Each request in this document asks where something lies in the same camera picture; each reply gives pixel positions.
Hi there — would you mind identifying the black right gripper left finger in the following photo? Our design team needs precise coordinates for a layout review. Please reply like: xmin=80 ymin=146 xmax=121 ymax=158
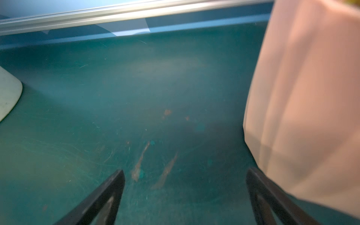
xmin=55 ymin=170 xmax=125 ymax=225

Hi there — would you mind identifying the pink plant pot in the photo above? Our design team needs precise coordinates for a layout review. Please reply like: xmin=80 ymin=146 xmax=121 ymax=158
xmin=243 ymin=1 xmax=360 ymax=218

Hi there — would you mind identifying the white bin orange liner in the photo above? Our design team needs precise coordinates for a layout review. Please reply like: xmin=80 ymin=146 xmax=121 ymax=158
xmin=0 ymin=67 xmax=23 ymax=121

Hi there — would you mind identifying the aluminium frame rail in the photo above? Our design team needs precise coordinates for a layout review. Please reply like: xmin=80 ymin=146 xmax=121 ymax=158
xmin=1 ymin=0 xmax=262 ymax=36

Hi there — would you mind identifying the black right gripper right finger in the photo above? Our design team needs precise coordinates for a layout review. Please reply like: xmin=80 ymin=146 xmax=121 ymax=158
xmin=247 ymin=167 xmax=319 ymax=225

